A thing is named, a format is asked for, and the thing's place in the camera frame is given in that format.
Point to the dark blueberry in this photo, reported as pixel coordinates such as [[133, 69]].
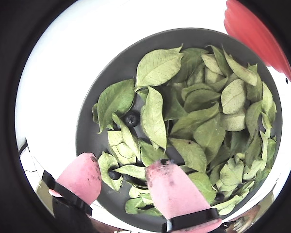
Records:
[[114, 175], [219, 196], [131, 119]]

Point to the dark grey round bowl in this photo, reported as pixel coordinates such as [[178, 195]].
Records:
[[106, 72]]

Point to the pile of green leaves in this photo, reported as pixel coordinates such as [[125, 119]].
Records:
[[157, 65]]

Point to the red collapsible silicone cup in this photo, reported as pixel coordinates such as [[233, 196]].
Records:
[[252, 31]]

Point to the pink tipped gripper finger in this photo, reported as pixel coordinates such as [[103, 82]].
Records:
[[80, 177], [177, 194]]

